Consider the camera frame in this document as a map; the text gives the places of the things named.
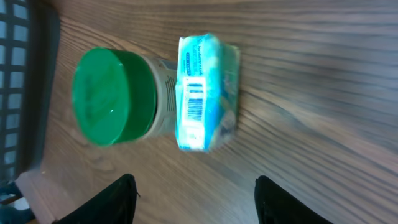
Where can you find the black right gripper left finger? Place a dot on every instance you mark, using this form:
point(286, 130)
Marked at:
point(113, 205)

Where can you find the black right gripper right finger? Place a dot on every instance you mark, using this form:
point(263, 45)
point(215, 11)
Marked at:
point(274, 205)

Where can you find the green lid jar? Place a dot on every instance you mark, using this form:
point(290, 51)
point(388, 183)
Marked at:
point(121, 96)

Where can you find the teal white small carton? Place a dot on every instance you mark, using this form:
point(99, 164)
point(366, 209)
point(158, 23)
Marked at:
point(207, 92)

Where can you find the grey plastic basket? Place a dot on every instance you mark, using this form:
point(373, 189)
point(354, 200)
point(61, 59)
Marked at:
point(30, 36)

